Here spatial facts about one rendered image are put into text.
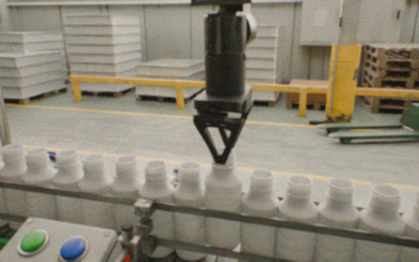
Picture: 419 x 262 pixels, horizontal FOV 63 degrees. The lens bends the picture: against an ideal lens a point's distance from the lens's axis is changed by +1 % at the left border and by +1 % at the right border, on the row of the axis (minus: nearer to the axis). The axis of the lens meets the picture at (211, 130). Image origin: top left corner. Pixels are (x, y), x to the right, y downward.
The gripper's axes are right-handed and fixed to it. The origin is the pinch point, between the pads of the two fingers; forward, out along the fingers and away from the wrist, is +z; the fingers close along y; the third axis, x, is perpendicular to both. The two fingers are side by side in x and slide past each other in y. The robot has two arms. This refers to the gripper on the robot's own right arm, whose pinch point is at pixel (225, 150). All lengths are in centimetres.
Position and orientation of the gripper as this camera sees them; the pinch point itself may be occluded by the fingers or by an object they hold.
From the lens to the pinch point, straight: 52.2
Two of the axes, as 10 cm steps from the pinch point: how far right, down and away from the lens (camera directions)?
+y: 2.6, -3.3, 9.1
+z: 0.2, 9.4, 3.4
